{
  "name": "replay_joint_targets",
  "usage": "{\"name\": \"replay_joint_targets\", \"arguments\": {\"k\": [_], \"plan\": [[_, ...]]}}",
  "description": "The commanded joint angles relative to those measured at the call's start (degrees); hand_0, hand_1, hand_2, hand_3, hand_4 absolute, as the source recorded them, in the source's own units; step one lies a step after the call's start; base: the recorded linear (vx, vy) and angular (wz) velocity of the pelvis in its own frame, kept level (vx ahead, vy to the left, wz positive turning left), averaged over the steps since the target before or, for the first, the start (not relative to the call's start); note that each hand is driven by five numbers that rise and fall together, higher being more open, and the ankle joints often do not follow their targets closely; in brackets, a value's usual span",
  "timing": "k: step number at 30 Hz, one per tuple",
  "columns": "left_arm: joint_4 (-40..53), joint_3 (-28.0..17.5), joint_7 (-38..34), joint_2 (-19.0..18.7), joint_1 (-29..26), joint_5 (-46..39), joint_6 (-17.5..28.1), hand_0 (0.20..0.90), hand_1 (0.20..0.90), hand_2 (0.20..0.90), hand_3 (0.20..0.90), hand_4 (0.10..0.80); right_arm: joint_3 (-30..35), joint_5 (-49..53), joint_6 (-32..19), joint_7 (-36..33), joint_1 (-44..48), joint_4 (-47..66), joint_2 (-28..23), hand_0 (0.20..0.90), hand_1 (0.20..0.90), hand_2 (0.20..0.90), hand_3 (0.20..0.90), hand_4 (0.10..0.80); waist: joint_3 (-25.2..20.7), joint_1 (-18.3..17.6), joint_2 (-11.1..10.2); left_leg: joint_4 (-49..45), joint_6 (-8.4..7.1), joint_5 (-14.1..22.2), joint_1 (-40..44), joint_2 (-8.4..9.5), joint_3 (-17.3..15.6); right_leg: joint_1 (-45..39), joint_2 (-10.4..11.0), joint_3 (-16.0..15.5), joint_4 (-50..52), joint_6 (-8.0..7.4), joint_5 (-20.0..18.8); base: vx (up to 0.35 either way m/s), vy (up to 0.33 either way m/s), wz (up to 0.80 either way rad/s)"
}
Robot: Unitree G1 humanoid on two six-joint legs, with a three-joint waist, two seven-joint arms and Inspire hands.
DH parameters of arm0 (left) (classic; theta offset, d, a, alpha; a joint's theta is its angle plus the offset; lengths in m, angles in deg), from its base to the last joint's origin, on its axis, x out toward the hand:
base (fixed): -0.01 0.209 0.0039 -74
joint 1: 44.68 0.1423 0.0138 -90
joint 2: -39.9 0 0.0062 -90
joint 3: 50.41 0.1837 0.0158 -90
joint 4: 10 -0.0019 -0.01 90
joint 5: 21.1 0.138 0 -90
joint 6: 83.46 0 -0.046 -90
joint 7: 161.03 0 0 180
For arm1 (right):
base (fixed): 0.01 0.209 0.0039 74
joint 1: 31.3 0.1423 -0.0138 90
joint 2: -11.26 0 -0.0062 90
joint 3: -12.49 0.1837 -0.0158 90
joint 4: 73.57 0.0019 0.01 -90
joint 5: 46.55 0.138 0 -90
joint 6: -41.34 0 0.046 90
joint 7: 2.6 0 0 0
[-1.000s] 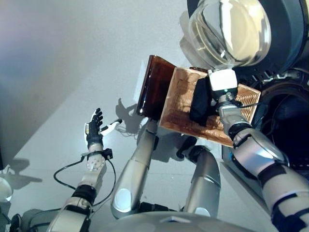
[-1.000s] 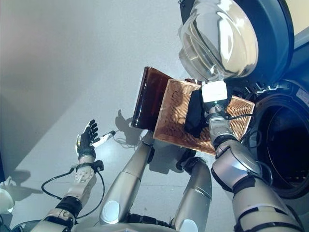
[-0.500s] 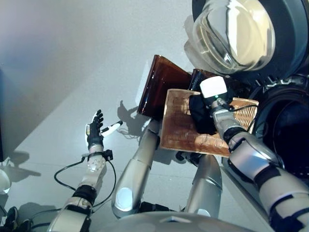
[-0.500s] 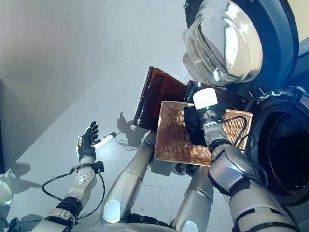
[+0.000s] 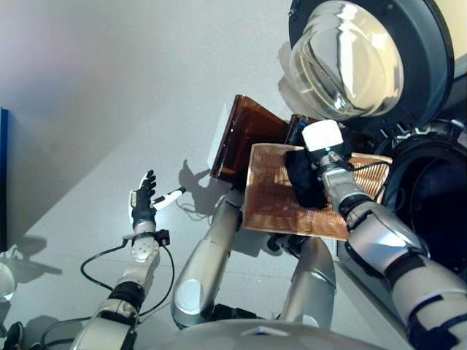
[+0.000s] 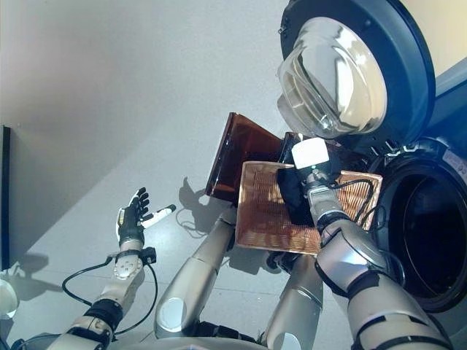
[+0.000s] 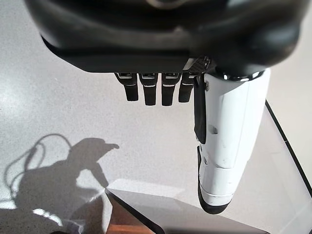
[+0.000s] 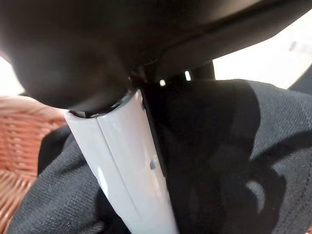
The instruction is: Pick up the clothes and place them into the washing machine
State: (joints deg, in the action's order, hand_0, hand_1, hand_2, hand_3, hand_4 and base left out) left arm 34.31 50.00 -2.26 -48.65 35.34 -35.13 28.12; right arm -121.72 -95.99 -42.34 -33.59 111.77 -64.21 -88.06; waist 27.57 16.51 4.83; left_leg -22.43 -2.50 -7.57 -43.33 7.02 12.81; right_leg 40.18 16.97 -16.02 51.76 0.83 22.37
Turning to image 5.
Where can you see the silver robot leg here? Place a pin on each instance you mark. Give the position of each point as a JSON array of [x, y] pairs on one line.
[[208, 255], [313, 277]]

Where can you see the brown wicker laundry basket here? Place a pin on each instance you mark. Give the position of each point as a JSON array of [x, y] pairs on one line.
[[270, 189]]

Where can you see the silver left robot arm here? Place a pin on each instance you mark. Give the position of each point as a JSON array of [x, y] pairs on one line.
[[135, 273]]

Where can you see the grey box with black edge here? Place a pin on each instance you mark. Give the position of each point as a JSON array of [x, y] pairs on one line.
[[3, 182]]

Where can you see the grey robot torso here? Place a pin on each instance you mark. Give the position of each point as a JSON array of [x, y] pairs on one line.
[[262, 337]]

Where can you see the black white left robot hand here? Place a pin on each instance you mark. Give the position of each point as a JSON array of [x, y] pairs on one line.
[[144, 200]]

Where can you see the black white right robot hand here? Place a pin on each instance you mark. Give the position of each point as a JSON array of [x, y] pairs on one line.
[[323, 135]]

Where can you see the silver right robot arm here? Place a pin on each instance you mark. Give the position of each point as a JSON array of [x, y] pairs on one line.
[[383, 233]]

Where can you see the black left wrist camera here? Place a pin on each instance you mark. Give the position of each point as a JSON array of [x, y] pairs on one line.
[[164, 237]]

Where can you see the white translucent object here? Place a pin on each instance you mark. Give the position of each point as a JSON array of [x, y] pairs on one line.
[[6, 280]]

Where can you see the round glass washing machine door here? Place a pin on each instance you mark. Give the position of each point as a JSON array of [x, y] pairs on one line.
[[419, 54]]

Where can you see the silver right robot leg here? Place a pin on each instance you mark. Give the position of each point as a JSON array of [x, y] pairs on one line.
[[313, 277]]

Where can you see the silver left robot leg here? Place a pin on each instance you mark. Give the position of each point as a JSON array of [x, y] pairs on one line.
[[208, 255]]

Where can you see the white counter cabinet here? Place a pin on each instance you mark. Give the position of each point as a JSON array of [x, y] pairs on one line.
[[456, 25]]

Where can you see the grey front-load washing machine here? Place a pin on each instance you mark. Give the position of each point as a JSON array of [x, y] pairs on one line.
[[438, 182]]

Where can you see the black garment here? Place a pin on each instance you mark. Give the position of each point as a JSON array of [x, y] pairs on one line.
[[304, 182]]

